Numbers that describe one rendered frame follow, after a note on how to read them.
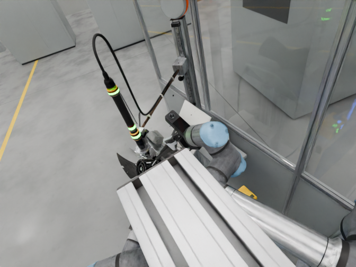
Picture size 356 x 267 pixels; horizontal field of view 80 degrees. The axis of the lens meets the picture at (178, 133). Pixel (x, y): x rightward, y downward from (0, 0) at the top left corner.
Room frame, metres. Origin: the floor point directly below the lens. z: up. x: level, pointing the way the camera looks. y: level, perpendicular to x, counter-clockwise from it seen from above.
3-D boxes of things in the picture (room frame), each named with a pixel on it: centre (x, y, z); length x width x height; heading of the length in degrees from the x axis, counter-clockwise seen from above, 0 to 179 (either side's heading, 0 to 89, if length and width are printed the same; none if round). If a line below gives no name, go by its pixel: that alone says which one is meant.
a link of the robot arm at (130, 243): (0.39, 0.38, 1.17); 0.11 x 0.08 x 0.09; 150
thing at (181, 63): (1.28, -0.15, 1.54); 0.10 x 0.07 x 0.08; 148
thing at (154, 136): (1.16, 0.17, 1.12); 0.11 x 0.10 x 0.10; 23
